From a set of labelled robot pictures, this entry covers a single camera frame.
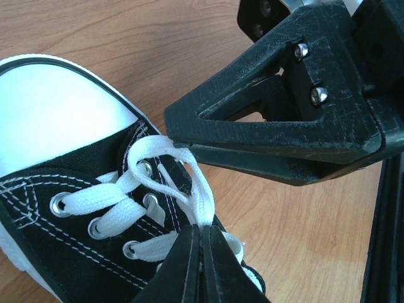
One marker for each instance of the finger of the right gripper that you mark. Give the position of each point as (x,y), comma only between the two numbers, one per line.
(291,171)

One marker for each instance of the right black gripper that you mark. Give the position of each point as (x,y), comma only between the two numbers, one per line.
(299,92)

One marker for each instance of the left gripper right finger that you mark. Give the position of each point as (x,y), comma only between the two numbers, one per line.
(224,280)

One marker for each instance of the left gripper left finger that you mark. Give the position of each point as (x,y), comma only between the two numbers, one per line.
(178,278)

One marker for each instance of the black canvas sneaker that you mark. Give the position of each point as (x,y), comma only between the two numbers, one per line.
(61,128)

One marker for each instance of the white lace of sneaker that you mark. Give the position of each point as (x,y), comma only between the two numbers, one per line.
(130,196)

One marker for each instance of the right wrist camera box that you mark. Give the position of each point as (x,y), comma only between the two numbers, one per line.
(257,17)

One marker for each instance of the black aluminium frame rail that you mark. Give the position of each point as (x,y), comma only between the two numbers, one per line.
(383,276)

